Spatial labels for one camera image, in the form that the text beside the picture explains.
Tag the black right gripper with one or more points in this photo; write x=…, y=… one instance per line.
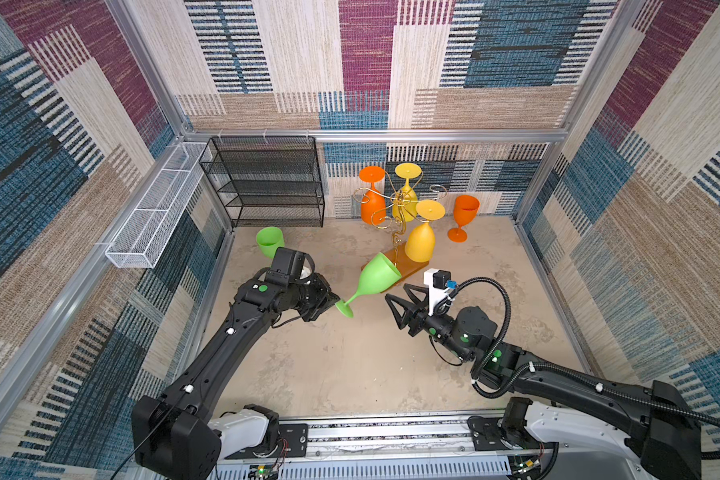
x=410, y=311

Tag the gold wire wine glass rack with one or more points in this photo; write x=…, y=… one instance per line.
x=400, y=232

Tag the orange wine glass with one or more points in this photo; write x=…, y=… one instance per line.
x=466, y=208
x=373, y=204

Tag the orange front wine glass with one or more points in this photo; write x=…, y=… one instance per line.
x=466, y=208

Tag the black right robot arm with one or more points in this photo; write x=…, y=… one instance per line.
x=658, y=431

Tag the orange back wine glass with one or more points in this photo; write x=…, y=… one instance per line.
x=373, y=204

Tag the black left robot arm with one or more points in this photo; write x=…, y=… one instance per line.
x=216, y=372

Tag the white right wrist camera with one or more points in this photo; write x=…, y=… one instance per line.
x=440, y=289

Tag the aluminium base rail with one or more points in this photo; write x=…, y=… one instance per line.
x=432, y=445

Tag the black mesh shelf rack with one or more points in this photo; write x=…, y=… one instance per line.
x=264, y=182

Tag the yellow wine glass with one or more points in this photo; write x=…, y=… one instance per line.
x=405, y=199
x=422, y=240

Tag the yellow front wine glass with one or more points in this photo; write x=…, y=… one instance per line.
x=422, y=240

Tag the white mesh wall basket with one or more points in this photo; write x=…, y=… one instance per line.
x=141, y=241

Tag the green wine glass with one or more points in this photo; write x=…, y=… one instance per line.
x=269, y=240
x=377, y=276

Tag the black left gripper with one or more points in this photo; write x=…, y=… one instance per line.
x=325, y=298

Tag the yellow back wine glass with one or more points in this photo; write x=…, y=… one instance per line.
x=405, y=199

